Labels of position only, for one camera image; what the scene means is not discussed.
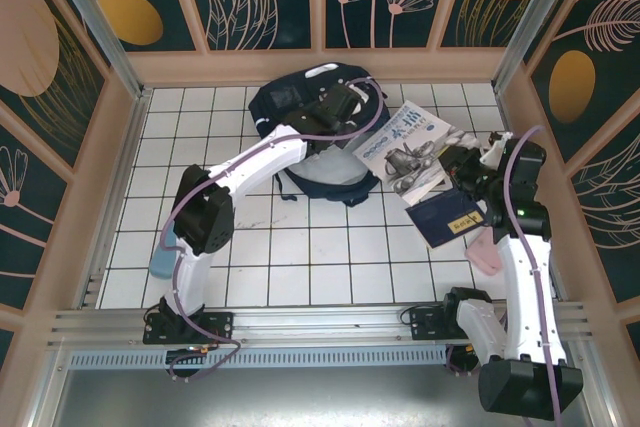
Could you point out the navy blue backpack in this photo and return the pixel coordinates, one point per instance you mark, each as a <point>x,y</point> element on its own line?
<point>280,97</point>

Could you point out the pink pencil case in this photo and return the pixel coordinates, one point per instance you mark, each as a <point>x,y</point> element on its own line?
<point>482,254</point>

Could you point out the navy book yellow label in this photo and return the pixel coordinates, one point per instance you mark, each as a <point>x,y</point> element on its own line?
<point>435,222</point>

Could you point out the grey sketch drawing book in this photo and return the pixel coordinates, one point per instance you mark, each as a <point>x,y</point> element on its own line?
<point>400,147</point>

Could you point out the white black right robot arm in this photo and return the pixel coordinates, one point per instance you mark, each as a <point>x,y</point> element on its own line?
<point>525,297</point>

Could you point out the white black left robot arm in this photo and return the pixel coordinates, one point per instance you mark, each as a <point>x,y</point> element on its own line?
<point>260,157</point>

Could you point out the blue pencil case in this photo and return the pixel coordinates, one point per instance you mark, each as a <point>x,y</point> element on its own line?
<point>162,264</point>

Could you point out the grey metal sheet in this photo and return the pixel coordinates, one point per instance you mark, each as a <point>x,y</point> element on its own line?
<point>320,397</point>

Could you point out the aluminium side rail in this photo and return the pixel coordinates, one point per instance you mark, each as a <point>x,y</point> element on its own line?
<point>530,197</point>
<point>121,172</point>

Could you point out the feather outline wall panel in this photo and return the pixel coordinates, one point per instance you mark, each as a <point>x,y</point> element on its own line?
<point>610,207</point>

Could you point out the gold oval feather wall panel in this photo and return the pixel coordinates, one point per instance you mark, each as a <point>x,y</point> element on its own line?
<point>130,17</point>
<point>572,87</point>

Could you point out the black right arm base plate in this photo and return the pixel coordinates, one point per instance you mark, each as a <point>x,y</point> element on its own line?
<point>425,327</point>

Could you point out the aluminium corner post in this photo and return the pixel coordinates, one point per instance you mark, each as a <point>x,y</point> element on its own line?
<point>98,22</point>
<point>532,22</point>

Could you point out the aluminium mounting rail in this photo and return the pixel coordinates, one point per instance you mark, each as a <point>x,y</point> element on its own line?
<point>320,322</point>

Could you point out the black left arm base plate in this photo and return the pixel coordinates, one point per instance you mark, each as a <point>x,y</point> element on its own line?
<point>220,324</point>

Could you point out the black gold wall art panels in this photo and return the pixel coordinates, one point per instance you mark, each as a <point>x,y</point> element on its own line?
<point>25,37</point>

